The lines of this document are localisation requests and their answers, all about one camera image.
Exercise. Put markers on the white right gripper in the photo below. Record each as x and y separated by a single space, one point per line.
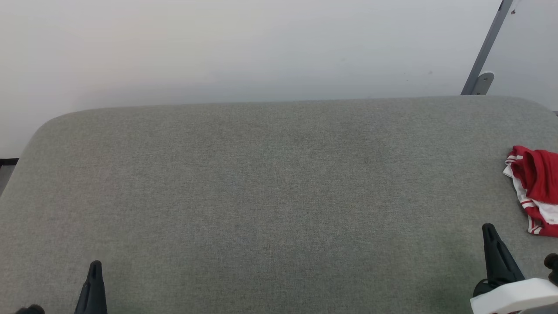
518 295

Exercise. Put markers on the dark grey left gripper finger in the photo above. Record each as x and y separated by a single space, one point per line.
30 310
92 292

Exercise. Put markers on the red white basketball jersey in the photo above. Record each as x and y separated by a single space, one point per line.
538 174

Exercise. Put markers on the dark baseboard strip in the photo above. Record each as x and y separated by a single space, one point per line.
8 162

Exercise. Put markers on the grey fabric sofa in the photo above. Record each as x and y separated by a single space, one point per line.
270 196

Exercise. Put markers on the grey metal post bracket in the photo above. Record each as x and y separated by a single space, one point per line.
484 83

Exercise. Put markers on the grey metal post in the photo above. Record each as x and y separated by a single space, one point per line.
486 43

